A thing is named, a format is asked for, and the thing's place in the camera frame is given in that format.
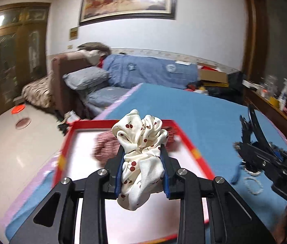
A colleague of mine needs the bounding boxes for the blue table cover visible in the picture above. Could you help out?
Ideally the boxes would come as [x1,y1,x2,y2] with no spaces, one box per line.
[5,82,287,244]

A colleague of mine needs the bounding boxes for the wooden wardrobe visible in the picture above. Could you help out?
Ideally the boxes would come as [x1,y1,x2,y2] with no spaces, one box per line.
[0,2,51,130]

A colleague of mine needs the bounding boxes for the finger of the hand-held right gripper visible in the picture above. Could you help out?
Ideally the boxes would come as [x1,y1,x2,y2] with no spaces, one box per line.
[245,158,274,181]
[236,142,284,164]

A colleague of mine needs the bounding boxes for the grey blue cushion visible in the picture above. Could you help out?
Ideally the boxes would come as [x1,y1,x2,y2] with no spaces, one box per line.
[84,85,132,119]

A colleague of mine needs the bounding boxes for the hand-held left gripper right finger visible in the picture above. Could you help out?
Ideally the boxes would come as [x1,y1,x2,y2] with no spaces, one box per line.
[159,144,279,244]

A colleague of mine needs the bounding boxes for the red cardboard box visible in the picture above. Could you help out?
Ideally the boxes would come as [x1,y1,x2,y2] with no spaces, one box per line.
[53,119,216,244]

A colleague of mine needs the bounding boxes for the brown patterned blanket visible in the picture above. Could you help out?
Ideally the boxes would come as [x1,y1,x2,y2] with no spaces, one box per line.
[21,76,55,109]

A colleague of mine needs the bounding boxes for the white cherry print scrunchie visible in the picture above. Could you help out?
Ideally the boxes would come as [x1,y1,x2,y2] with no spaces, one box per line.
[112,109,170,211]

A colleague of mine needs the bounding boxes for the grey pillow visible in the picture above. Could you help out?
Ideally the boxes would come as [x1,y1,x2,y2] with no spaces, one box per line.
[63,67,110,91]

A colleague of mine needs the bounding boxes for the open cardboard box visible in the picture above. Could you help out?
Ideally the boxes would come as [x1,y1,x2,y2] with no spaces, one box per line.
[199,63,229,84]

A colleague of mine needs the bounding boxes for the orange top wire stool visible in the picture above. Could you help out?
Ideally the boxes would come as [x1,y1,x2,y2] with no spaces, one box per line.
[11,104,32,129]

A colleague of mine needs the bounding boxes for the red patterned scrunchie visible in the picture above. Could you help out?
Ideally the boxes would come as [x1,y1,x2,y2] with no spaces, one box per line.
[93,131,124,163]

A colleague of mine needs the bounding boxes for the dark red scrunchie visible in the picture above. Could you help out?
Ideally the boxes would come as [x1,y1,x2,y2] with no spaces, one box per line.
[168,132,183,154]

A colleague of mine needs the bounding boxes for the black bag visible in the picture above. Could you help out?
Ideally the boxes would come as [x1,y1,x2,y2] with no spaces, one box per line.
[227,72,246,100]

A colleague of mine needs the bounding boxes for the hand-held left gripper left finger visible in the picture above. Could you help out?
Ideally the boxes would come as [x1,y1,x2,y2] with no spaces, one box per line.
[9,146,125,244]

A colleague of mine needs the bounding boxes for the clear bottle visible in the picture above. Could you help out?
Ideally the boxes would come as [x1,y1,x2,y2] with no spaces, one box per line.
[263,75,277,99]

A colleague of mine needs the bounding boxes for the blue quilt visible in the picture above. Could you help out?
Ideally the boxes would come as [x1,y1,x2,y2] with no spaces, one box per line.
[103,54,200,90]

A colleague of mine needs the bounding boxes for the shoes on floor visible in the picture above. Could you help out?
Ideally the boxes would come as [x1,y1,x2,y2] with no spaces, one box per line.
[56,110,81,133]

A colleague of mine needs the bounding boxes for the wooden door frame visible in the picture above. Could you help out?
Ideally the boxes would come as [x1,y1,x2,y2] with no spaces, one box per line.
[240,0,269,82]

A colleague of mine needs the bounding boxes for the stack of folded clothes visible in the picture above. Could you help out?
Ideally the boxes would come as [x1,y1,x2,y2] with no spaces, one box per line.
[77,42,111,66]

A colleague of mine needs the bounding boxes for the brown sofa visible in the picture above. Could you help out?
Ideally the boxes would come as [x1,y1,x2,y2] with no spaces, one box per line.
[50,51,94,119]

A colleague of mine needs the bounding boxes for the white spray bottle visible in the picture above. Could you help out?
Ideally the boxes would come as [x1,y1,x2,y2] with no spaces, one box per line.
[278,78,287,111]

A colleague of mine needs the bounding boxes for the framed wall painting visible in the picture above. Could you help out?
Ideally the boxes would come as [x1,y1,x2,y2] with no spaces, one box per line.
[79,0,177,26]

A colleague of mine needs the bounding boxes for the pearl bead necklace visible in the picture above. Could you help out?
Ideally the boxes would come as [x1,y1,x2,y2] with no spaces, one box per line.
[243,176,264,197]

